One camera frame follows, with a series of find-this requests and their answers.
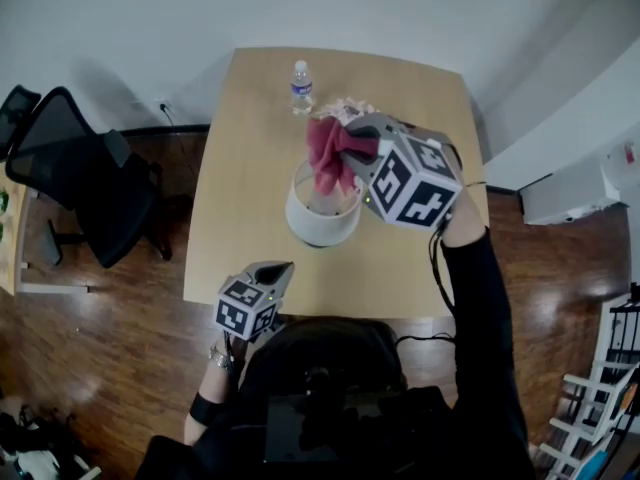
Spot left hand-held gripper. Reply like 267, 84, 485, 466
215, 261, 295, 343

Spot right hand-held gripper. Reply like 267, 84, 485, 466
340, 113, 464, 230

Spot pink cloth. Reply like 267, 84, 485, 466
306, 116, 381, 198

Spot white table lamp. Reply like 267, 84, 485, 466
285, 160, 364, 248

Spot person's right forearm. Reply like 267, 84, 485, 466
439, 187, 521, 419

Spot person's left forearm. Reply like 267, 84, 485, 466
183, 337, 241, 444

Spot pink flowers in cream pot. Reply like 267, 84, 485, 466
312, 98, 376, 122

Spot clear water bottle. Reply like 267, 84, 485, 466
290, 59, 315, 117

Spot black wristband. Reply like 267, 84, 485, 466
189, 392, 224, 425

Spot black chest harness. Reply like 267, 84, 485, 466
264, 365, 446, 464

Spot black mesh headrest office chair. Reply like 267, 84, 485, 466
0, 85, 174, 269

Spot person's black clothing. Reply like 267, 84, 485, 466
134, 317, 539, 480

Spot clear water jug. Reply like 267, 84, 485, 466
602, 137, 640, 189

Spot white leg wooden table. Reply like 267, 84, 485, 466
0, 177, 91, 297

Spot black equipment pile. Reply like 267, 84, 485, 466
0, 402, 101, 480

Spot black railing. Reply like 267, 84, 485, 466
607, 282, 640, 369

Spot blue box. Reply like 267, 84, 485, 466
582, 450, 610, 480

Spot silver bracelet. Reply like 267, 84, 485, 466
208, 345, 234, 372

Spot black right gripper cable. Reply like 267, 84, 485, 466
428, 225, 457, 317

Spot black floor cable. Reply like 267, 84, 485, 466
160, 105, 201, 179

